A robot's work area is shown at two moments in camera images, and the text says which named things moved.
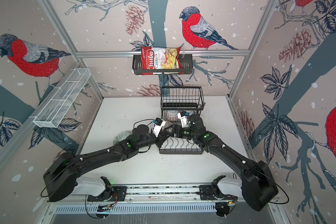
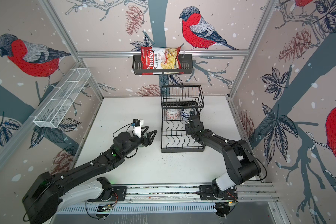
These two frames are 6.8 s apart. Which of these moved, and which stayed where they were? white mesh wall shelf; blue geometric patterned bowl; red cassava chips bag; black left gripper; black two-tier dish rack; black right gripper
Moved: black left gripper; black right gripper
Stayed: black two-tier dish rack; blue geometric patterned bowl; red cassava chips bag; white mesh wall shelf
